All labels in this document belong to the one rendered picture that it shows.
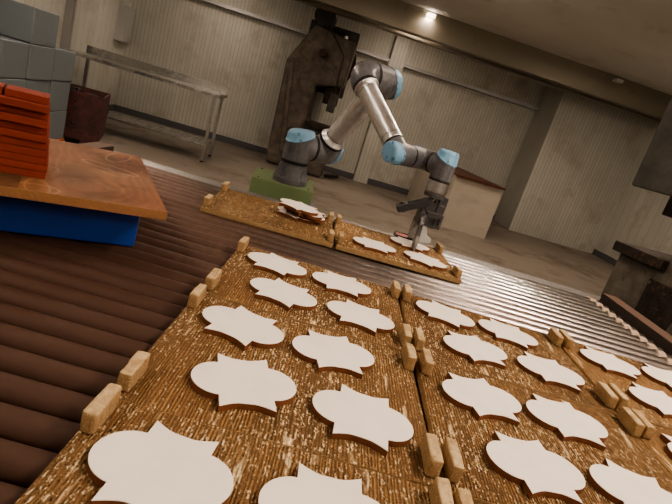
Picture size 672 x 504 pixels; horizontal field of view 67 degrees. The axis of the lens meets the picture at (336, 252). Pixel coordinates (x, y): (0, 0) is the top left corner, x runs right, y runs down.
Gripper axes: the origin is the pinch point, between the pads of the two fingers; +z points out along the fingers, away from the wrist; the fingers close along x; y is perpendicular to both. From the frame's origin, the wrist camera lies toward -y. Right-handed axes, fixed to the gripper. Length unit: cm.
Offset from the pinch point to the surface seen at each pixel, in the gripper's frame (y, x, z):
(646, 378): 49, -68, 0
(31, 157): -92, -79, -12
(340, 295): -28, -68, 1
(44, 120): -91, -77, -19
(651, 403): 38, -84, -1
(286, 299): -39, -81, 0
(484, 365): 2, -85, 1
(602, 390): 26, -86, -2
